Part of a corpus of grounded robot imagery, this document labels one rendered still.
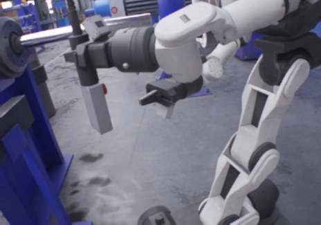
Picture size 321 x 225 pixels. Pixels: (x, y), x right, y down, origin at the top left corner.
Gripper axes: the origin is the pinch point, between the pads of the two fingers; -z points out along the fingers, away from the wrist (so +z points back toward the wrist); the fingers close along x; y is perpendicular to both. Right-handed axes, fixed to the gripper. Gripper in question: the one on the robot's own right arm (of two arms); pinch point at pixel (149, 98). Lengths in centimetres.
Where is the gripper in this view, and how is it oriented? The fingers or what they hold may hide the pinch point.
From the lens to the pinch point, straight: 66.3
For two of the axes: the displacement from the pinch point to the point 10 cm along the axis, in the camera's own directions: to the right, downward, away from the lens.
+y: -1.2, -8.9, -4.3
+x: -6.1, -2.7, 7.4
